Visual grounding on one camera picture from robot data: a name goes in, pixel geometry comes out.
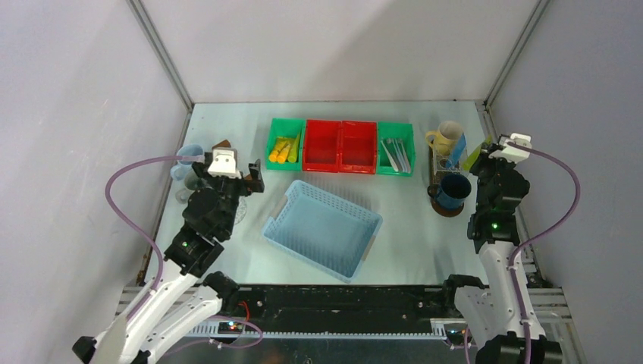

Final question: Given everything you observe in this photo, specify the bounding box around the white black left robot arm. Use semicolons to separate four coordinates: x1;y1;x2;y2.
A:
72;156;265;363

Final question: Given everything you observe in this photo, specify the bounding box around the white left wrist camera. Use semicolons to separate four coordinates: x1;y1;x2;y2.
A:
206;147;242;179

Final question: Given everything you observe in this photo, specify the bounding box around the red plastic bin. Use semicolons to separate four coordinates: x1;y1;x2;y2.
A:
302;119;378;174

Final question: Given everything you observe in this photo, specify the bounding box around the green bin with toothpaste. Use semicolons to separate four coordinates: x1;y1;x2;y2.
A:
265;118;306;171

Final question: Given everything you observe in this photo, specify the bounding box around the clear glass rectangular container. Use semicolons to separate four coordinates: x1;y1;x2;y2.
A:
428;148;469;178

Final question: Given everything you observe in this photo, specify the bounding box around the yellow toothpaste tube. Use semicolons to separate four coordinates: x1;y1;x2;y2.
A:
276;141;292;164
268;142;284;163

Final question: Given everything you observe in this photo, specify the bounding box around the green bin with toothbrushes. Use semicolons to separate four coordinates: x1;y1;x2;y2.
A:
376;122;416;177

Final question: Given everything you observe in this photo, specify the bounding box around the blue toothpaste tube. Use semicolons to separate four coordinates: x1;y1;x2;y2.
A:
445;133;466;169

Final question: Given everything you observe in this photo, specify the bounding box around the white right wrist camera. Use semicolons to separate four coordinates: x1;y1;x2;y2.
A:
489;133;532;164

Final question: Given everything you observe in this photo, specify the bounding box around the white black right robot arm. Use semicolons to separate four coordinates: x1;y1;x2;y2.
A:
441;143;563;363

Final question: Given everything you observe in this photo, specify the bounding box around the grey ceramic mug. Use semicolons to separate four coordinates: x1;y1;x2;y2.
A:
174;171;204;204

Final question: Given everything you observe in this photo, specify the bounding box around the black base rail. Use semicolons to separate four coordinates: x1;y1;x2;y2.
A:
220;284;461;335

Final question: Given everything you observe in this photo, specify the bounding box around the dark blue ceramic mug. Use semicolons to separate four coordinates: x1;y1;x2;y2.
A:
427;174;472;211

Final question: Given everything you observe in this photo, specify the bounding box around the light blue plastic basket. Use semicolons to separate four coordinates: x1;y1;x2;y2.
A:
262;180;383;284

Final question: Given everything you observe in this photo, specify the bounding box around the light blue ceramic mug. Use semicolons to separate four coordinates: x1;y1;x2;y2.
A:
170;144;204;181

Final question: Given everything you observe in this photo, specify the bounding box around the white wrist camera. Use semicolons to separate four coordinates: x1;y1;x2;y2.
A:
489;133;532;164
206;147;242;179

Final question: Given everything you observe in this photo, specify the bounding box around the yellow ceramic mug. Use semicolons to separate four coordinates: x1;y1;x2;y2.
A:
425;121;464;156

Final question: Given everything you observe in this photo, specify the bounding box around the brown oval wooden tray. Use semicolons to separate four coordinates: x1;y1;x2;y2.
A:
427;148;465;218

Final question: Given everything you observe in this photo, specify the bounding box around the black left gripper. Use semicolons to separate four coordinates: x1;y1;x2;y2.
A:
194;158;264;236

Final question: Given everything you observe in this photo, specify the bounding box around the clear textured glass tray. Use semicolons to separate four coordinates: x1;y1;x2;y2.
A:
234;196;247;225

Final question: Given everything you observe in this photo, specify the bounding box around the lime green toothpaste tube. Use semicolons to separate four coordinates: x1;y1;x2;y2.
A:
461;135;493;172

